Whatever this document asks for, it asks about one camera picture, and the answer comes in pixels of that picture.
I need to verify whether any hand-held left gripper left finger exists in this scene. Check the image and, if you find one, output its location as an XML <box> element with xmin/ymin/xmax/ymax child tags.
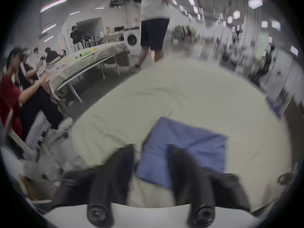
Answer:
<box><xmin>51</xmin><ymin>144</ymin><xmax>135</xmax><ymax>227</ymax></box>

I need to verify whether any bed with beige sheet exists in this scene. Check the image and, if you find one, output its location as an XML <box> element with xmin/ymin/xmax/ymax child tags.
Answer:
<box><xmin>70</xmin><ymin>54</ymin><xmax>293</xmax><ymax>213</ymax></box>

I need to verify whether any long table with beige cover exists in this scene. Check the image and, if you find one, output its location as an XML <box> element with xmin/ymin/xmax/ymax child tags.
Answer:
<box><xmin>38</xmin><ymin>41</ymin><xmax>131</xmax><ymax>104</ymax></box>

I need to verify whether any white chair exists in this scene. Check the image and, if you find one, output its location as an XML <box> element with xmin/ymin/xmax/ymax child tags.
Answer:
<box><xmin>0</xmin><ymin>108</ymin><xmax>51</xmax><ymax>162</ymax></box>

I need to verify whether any blue folded garment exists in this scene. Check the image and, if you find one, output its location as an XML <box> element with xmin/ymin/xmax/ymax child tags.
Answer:
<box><xmin>136</xmin><ymin>117</ymin><xmax>228</xmax><ymax>189</ymax></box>

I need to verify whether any white washing machine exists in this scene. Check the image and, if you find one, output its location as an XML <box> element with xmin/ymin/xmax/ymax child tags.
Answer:
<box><xmin>123</xmin><ymin>27</ymin><xmax>142</xmax><ymax>56</ymax></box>

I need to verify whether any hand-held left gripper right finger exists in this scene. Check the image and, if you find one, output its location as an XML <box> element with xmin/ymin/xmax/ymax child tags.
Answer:
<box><xmin>168</xmin><ymin>144</ymin><xmax>251</xmax><ymax>227</ymax></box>

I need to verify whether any group of people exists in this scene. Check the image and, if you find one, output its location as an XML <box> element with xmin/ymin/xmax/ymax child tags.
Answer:
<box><xmin>22</xmin><ymin>47</ymin><xmax>67</xmax><ymax>69</ymax></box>

